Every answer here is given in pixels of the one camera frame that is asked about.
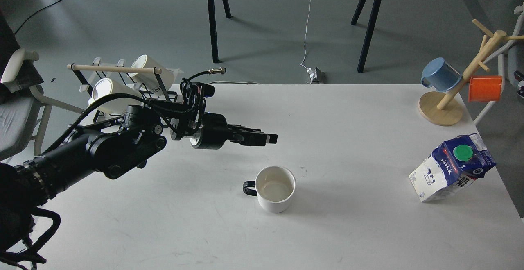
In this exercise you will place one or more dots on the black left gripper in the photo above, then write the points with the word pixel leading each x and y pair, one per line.
pixel 214 131

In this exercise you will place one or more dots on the white mug black handle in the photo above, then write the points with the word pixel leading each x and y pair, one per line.
pixel 274 188

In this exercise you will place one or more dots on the blue white milk carton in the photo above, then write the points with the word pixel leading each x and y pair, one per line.
pixel 452 166

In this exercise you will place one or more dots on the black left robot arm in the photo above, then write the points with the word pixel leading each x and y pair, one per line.
pixel 118 133

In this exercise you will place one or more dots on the orange cup on tree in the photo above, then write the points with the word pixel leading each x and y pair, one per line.
pixel 485 88

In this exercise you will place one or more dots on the white mug front on rack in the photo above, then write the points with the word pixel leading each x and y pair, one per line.
pixel 107 86

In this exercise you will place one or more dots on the black trestle leg left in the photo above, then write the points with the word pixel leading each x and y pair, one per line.
pixel 212 20

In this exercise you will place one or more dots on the black trestle leg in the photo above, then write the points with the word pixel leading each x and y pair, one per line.
pixel 369 31
pixel 212 20

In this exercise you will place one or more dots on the wooden mug tree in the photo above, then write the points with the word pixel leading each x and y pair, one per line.
pixel 442 108

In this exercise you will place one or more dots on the blue mug on tree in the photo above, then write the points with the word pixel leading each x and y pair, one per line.
pixel 440 75

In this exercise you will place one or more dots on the black trestle leg right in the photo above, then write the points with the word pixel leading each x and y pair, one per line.
pixel 369 31

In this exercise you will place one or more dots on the grey chair at left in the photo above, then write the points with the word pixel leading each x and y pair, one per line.
pixel 25 116

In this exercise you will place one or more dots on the black wire mug rack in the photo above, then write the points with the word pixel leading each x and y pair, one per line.
pixel 145 75

